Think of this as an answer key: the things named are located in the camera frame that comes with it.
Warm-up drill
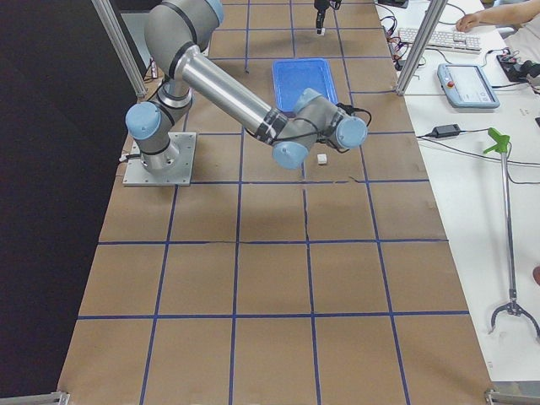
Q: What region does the teach pendant tablet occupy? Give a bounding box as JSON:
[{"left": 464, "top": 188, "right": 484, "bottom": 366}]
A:
[{"left": 437, "top": 63, "right": 500, "bottom": 109}]

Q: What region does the white keyboard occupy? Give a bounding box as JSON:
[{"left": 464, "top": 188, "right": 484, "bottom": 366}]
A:
[{"left": 397, "top": 28, "right": 482, "bottom": 54}]

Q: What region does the person's hand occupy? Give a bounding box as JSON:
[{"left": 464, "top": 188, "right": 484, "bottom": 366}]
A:
[{"left": 455, "top": 13, "right": 481, "bottom": 32}]

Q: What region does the aluminium frame post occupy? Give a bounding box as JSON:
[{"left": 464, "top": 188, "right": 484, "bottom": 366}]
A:
[{"left": 395, "top": 0, "right": 447, "bottom": 96}]

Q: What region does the green handled reacher grabber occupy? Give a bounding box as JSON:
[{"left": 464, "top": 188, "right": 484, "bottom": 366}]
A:
[{"left": 483, "top": 127, "right": 539, "bottom": 342}]

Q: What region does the brown paper table cover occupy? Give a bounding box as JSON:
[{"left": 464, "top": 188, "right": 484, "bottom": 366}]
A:
[{"left": 58, "top": 1, "right": 489, "bottom": 404}]

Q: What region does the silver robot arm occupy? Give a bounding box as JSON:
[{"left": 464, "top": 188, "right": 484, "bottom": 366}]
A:
[{"left": 126, "top": 1, "right": 368, "bottom": 174}]

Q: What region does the person's forearm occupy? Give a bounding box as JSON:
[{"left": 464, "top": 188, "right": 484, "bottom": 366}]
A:
[{"left": 478, "top": 0, "right": 539, "bottom": 25}]

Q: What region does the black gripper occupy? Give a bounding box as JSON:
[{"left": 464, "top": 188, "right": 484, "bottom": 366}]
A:
[{"left": 314, "top": 0, "right": 338, "bottom": 30}]

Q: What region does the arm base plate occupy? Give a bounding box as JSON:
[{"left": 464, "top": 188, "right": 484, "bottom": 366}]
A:
[{"left": 122, "top": 132, "right": 197, "bottom": 186}]

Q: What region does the blue plastic tray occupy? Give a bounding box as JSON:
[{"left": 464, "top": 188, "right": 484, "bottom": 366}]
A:
[{"left": 272, "top": 57, "right": 338, "bottom": 116}]

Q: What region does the black power adapter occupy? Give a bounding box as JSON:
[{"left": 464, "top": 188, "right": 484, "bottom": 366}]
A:
[{"left": 431, "top": 124, "right": 462, "bottom": 138}]

